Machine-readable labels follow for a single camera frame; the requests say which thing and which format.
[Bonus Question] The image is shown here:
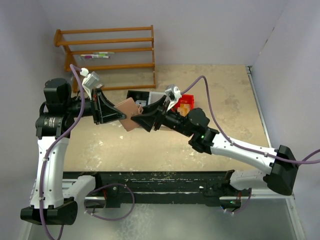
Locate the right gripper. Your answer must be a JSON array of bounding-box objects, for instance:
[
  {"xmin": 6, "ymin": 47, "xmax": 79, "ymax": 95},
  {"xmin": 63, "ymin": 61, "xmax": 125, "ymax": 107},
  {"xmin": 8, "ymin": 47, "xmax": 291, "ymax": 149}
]
[{"xmin": 132, "ymin": 94, "xmax": 194, "ymax": 137}]

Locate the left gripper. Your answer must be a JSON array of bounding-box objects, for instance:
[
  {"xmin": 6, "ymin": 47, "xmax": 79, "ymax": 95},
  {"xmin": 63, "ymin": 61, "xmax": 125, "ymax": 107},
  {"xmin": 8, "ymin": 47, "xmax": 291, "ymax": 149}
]
[{"xmin": 64, "ymin": 88, "xmax": 126, "ymax": 125}]

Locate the pink leather card holder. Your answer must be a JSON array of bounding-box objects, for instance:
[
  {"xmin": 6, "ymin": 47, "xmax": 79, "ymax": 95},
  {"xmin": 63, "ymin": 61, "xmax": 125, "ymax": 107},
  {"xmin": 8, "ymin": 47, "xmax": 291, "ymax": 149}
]
[{"xmin": 115, "ymin": 97, "xmax": 143, "ymax": 132}]

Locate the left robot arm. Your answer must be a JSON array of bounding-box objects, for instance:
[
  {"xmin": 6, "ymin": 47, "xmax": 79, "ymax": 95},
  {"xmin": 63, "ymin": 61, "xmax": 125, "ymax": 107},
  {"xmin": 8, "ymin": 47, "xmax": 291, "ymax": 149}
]
[{"xmin": 20, "ymin": 78, "xmax": 126, "ymax": 226}]

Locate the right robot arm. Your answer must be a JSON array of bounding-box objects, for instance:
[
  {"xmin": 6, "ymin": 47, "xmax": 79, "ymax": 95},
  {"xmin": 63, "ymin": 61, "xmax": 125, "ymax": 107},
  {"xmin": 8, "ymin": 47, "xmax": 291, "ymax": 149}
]
[{"xmin": 130, "ymin": 97, "xmax": 299, "ymax": 196}]

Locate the gold card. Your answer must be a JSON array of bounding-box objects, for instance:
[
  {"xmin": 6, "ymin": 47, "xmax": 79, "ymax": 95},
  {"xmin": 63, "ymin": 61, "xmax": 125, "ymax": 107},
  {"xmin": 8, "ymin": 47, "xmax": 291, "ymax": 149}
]
[{"xmin": 177, "ymin": 104, "xmax": 191, "ymax": 117}]

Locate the white plastic bin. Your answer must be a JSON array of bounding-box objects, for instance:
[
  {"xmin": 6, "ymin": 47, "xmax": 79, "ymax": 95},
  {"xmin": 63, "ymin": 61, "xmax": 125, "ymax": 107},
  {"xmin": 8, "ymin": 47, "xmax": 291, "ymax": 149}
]
[{"xmin": 147, "ymin": 91, "xmax": 166, "ymax": 105}]

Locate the black plastic bin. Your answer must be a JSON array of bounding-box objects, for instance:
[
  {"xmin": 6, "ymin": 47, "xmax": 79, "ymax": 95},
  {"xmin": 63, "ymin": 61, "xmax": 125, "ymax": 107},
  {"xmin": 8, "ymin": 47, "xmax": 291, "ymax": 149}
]
[{"xmin": 126, "ymin": 90, "xmax": 150, "ymax": 107}]

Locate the red plastic bin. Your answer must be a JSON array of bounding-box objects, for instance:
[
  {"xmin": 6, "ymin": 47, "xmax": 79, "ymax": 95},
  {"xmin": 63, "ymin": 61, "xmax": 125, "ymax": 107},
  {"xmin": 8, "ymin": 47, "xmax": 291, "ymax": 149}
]
[{"xmin": 173, "ymin": 94, "xmax": 195, "ymax": 111}]

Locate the green marker pen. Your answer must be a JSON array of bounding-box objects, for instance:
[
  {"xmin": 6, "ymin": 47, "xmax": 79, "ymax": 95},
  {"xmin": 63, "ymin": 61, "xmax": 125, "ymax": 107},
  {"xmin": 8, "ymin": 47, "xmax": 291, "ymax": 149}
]
[{"xmin": 91, "ymin": 52, "xmax": 115, "ymax": 56}]

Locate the pink marker pen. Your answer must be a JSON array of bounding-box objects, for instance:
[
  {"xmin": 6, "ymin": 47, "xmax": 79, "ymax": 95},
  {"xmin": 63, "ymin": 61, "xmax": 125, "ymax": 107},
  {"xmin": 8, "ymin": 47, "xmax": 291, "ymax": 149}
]
[{"xmin": 83, "ymin": 55, "xmax": 110, "ymax": 59}]

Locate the wooden rack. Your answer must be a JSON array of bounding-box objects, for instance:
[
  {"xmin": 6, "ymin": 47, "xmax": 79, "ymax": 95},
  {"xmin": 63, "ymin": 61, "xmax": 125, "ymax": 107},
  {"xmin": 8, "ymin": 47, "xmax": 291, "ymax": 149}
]
[{"xmin": 53, "ymin": 24, "xmax": 157, "ymax": 93}]

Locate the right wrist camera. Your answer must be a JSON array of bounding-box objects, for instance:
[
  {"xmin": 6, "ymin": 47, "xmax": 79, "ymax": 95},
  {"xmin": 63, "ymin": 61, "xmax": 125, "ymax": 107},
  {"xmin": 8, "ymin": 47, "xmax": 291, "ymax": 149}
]
[{"xmin": 164, "ymin": 84, "xmax": 182, "ymax": 112}]

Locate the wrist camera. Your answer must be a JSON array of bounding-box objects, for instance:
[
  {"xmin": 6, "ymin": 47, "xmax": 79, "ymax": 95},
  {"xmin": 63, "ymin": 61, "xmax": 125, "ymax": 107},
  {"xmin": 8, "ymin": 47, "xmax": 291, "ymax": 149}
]
[
  {"xmin": 79, "ymin": 67, "xmax": 103, "ymax": 100},
  {"xmin": 164, "ymin": 84, "xmax": 182, "ymax": 112}
]

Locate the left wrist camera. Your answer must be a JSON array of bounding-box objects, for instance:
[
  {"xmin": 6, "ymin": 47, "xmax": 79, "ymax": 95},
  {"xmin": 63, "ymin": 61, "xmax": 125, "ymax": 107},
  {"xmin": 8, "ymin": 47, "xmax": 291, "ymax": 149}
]
[{"xmin": 79, "ymin": 67, "xmax": 103, "ymax": 100}]

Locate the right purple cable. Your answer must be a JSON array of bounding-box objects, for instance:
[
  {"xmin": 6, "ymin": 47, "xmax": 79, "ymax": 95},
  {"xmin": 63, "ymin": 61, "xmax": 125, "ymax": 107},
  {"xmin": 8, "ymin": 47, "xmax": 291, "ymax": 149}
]
[{"xmin": 179, "ymin": 75, "xmax": 320, "ymax": 166}]

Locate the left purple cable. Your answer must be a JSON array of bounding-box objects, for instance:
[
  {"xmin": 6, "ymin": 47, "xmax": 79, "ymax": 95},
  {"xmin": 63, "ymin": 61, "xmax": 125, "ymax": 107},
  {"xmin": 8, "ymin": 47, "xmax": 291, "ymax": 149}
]
[{"xmin": 38, "ymin": 64, "xmax": 86, "ymax": 240}]

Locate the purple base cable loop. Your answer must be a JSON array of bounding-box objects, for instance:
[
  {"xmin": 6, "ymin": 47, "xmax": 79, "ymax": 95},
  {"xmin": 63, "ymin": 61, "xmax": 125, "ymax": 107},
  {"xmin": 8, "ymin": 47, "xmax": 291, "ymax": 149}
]
[{"xmin": 83, "ymin": 183, "xmax": 136, "ymax": 221}]

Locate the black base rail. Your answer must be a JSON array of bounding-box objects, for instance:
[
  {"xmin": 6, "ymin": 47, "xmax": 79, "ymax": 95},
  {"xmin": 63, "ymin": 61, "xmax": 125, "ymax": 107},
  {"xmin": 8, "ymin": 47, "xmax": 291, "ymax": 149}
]
[{"xmin": 63, "ymin": 170, "xmax": 250, "ymax": 209}]

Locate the aluminium table edge rail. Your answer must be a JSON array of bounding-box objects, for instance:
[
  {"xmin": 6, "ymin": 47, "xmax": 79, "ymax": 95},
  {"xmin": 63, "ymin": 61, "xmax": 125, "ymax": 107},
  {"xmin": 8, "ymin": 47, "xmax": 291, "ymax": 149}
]
[{"xmin": 245, "ymin": 66, "xmax": 306, "ymax": 240}]

